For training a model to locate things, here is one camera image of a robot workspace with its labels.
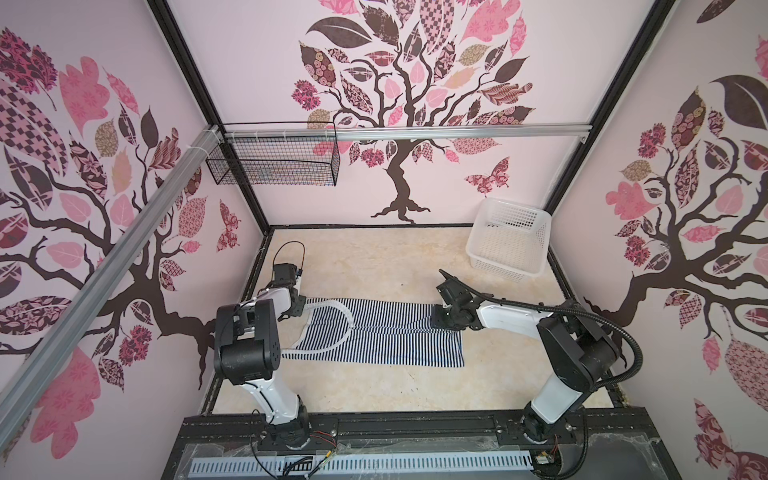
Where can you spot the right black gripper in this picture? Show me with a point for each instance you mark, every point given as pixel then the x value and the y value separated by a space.
pixel 436 320

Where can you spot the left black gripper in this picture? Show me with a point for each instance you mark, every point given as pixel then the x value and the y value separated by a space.
pixel 295 311

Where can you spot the blue white striped tank top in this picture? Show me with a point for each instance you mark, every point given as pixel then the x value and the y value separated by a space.
pixel 375 332

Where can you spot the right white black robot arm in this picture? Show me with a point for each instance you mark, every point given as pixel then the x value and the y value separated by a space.
pixel 577 344

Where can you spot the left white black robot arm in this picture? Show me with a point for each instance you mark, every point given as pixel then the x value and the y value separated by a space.
pixel 247 353

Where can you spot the white plastic laundry basket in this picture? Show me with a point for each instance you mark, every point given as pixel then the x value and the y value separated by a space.
pixel 509 240

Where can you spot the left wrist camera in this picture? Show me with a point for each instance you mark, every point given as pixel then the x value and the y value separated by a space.
pixel 286 275

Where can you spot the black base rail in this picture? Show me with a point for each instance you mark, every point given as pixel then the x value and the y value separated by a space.
pixel 504 426

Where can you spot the black wire mesh basket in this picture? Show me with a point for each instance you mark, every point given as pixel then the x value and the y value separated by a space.
pixel 289 153

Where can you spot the white slotted cable duct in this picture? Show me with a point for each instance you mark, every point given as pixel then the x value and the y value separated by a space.
pixel 357 466

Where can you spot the left aluminium rail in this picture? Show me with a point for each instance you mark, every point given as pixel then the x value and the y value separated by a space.
pixel 34 376

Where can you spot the aluminium rail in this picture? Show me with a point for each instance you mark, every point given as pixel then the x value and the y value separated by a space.
pixel 34 376
pixel 419 133

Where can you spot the back aluminium rail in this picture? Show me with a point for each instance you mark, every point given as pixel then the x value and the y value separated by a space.
pixel 419 133

